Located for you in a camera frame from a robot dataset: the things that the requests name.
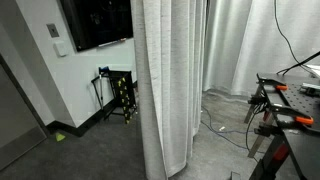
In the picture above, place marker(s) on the green door wedge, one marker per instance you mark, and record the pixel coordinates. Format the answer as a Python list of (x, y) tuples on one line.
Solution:
[(60, 137)]

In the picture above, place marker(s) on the light grey fabric curtain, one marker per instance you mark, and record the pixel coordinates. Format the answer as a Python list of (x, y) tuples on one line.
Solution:
[(166, 83)]

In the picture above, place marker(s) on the black folded cart yellow stickers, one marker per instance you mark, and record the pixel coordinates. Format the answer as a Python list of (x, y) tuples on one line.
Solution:
[(124, 95)]

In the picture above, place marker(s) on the white marker pen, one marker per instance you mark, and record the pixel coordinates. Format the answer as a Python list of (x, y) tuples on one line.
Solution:
[(111, 42)]

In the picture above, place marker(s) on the small white floor scrap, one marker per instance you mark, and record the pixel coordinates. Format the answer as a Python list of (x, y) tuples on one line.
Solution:
[(221, 128)]

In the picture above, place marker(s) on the wide pale grey background curtain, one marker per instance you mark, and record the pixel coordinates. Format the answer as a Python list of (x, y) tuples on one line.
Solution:
[(266, 50)]

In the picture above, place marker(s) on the narrow pale grey background curtain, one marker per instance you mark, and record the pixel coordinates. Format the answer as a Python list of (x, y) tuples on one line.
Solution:
[(220, 46)]

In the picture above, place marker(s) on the white wall thermostat box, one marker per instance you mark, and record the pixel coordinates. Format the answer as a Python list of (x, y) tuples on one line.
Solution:
[(60, 49)]

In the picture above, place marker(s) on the black perforated workbench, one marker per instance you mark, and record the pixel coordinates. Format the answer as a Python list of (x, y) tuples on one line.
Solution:
[(300, 143)]

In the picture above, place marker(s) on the grey wall switch plate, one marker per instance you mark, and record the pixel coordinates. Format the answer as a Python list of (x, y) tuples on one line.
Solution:
[(52, 30)]

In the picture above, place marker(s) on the black wall display board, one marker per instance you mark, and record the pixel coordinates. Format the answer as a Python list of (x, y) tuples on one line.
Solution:
[(96, 20)]

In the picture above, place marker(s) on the grey door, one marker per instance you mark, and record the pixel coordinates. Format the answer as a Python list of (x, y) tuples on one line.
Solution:
[(13, 116)]

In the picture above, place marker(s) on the silver metal bracket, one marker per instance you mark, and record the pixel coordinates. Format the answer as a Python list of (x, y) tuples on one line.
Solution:
[(310, 89)]

